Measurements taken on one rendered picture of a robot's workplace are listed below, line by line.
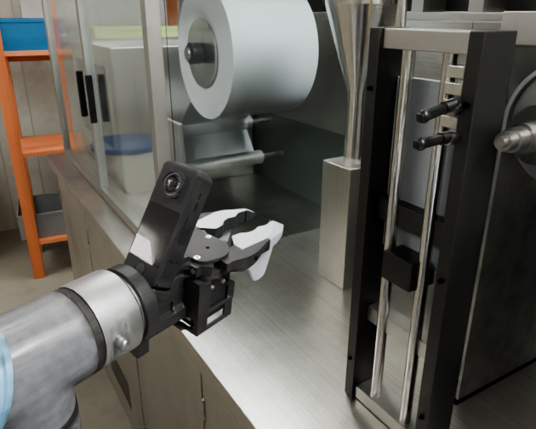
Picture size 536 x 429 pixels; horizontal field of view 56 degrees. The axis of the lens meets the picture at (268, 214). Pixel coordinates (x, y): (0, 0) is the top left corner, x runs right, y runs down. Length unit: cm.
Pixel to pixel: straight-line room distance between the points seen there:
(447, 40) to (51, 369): 47
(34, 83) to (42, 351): 351
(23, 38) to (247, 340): 232
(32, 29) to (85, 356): 264
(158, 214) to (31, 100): 343
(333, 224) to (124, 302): 71
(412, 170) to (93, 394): 188
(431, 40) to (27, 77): 344
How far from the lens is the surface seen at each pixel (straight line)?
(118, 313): 43
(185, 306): 51
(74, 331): 41
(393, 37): 63
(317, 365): 90
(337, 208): 106
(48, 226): 321
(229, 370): 89
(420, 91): 64
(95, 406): 226
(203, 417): 110
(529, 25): 64
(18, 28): 298
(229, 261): 49
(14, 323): 41
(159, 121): 110
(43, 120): 390
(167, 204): 47
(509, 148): 56
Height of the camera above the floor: 146
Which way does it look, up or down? 22 degrees down
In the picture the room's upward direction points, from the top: straight up
